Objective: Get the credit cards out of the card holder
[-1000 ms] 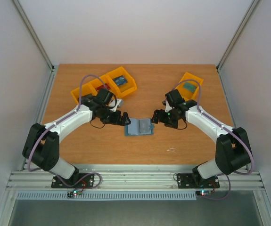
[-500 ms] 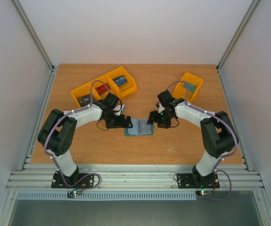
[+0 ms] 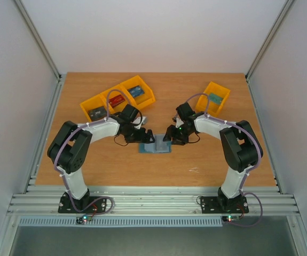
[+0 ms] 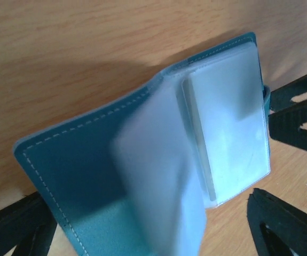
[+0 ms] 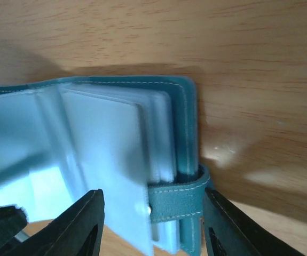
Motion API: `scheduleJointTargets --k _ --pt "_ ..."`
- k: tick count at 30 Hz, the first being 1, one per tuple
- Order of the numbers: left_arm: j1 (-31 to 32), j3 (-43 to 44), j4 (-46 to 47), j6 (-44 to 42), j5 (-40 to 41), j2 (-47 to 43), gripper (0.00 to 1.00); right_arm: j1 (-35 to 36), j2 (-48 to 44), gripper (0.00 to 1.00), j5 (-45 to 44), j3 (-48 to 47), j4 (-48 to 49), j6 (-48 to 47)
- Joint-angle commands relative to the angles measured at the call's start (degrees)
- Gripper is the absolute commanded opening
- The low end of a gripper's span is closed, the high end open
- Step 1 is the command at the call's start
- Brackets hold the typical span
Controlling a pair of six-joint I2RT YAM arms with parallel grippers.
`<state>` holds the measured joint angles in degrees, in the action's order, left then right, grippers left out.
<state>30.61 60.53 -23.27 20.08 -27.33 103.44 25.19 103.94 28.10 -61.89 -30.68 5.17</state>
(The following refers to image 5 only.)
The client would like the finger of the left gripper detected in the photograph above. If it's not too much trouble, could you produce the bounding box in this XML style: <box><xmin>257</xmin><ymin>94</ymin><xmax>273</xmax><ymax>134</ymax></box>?
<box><xmin>0</xmin><ymin>205</ymin><xmax>28</xmax><ymax>255</ymax></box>

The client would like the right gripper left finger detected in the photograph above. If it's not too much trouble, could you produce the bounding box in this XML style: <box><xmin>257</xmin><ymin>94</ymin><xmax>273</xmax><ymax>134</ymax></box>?
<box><xmin>0</xmin><ymin>189</ymin><xmax>105</xmax><ymax>255</ymax></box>

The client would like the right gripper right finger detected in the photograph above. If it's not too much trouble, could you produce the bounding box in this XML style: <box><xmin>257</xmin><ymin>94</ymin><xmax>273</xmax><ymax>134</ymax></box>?
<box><xmin>203</xmin><ymin>188</ymin><xmax>302</xmax><ymax>256</ymax></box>

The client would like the teal leather card holder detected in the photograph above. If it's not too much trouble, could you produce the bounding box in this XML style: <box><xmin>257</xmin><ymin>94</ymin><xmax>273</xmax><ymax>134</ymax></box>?
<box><xmin>0</xmin><ymin>76</ymin><xmax>210</xmax><ymax>255</ymax></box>

